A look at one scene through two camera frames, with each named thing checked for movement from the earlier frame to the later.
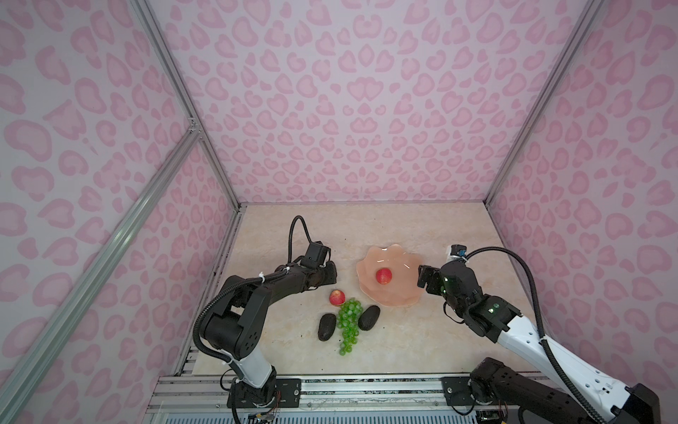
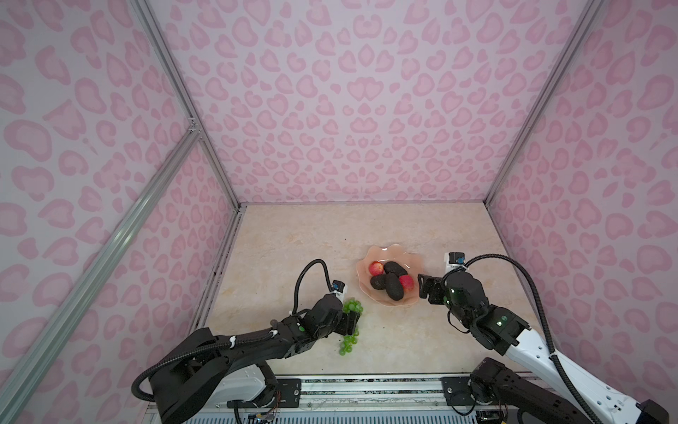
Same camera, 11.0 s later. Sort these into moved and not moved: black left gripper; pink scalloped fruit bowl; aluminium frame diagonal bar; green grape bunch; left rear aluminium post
Moved: black left gripper
Not moved: green grape bunch; aluminium frame diagonal bar; left rear aluminium post; pink scalloped fruit bowl
